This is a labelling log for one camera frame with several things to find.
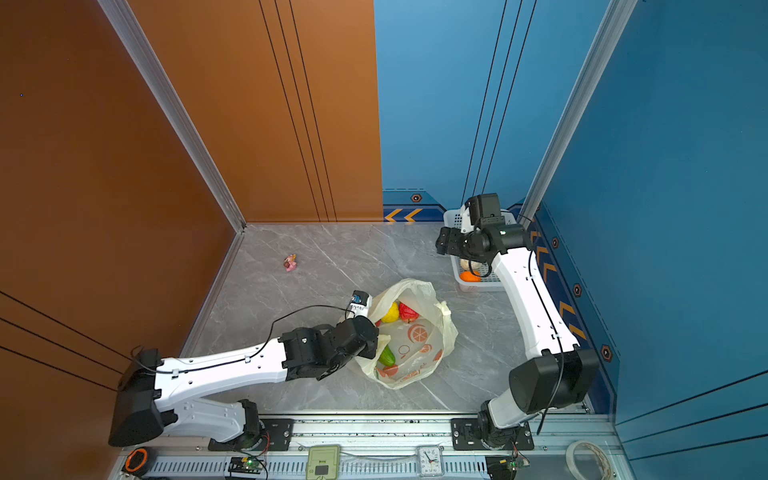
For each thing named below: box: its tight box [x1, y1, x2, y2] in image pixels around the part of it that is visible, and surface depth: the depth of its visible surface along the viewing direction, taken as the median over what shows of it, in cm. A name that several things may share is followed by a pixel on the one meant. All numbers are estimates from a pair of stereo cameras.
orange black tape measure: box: [121, 447, 149, 477], surface depth 70 cm
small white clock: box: [416, 445, 445, 478], surface depth 70 cm
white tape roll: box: [566, 440, 614, 480], surface depth 70 cm
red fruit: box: [398, 302, 420, 323], surface depth 91 cm
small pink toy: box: [283, 253, 298, 272], surface depth 107 cm
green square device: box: [306, 445, 341, 480], surface depth 70 cm
